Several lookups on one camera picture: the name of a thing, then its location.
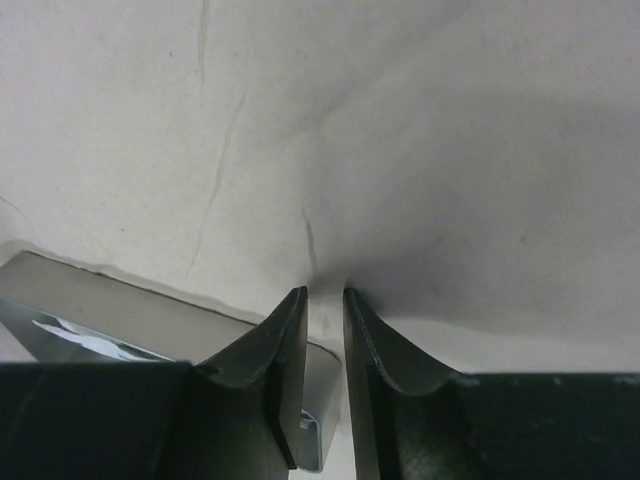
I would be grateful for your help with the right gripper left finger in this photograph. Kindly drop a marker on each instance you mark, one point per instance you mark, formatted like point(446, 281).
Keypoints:
point(234, 416)

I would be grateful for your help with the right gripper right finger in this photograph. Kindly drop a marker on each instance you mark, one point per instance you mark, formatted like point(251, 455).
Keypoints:
point(414, 417)

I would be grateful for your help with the metal instrument tray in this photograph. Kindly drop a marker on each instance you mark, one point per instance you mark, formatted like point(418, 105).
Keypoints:
point(35, 287)

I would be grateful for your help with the beige cloth mat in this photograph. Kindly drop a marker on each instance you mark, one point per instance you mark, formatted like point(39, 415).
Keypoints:
point(472, 167)

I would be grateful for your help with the white sterile packet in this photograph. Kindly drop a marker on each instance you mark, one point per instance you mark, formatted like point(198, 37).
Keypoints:
point(97, 342)

